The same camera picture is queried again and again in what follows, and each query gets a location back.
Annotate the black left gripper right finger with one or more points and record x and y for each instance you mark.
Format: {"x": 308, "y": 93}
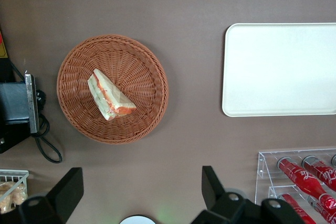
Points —
{"x": 223, "y": 208}

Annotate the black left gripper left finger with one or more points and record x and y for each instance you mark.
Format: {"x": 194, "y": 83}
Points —
{"x": 60, "y": 200}

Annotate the triangle sandwich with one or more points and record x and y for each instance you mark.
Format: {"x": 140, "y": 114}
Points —
{"x": 110, "y": 95}

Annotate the beige rectangular tray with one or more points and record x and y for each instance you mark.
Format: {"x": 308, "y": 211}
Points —
{"x": 278, "y": 69}

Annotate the round brown wicker basket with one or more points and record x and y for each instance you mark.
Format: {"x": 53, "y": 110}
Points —
{"x": 131, "y": 58}

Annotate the rice cracker snack pack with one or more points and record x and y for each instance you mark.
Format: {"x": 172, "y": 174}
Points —
{"x": 10, "y": 197}

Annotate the clear acrylic bottle rack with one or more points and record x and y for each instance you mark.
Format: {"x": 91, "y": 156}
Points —
{"x": 262, "y": 166}

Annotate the red cola bottle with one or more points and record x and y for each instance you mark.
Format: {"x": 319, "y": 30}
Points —
{"x": 321, "y": 212}
{"x": 320, "y": 171}
{"x": 296, "y": 211}
{"x": 296, "y": 176}

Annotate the black countertop machine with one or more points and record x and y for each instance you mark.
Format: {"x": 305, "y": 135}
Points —
{"x": 13, "y": 103}

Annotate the yellow control panel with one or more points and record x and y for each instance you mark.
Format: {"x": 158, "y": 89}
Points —
{"x": 2, "y": 51}

